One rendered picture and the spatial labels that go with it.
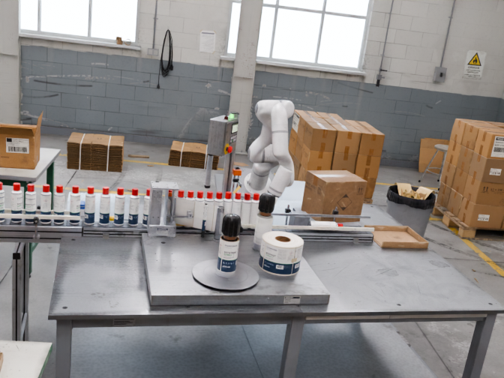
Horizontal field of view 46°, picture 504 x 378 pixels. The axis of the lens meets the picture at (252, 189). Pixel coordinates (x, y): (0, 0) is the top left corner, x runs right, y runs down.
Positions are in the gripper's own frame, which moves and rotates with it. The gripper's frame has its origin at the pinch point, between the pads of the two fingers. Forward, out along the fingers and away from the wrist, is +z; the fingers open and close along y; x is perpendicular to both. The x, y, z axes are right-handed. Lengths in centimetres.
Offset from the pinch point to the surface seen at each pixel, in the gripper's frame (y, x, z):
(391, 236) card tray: -3, 83, -19
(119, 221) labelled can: 3, -72, 30
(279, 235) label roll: 45.8, -6.4, -6.5
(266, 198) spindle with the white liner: 31.3, -15.4, -18.1
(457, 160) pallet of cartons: -260, 286, -79
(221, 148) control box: 0.5, -38.9, -27.4
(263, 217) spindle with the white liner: 31.3, -12.2, -8.6
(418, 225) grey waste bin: -146, 200, -11
